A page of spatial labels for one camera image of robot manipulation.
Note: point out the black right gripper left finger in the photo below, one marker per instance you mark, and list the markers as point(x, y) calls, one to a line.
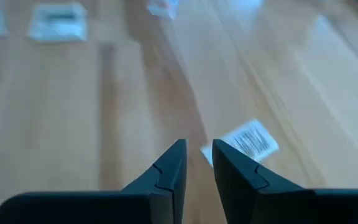
point(154, 205)

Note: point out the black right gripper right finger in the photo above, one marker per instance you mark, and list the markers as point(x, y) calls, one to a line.
point(259, 205)

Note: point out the white packet black print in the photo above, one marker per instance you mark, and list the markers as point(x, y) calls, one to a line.
point(57, 23)

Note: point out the white packet with barcode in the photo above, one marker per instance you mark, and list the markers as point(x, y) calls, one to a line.
point(250, 140)

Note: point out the white packet red print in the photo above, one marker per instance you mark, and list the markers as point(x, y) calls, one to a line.
point(163, 7)

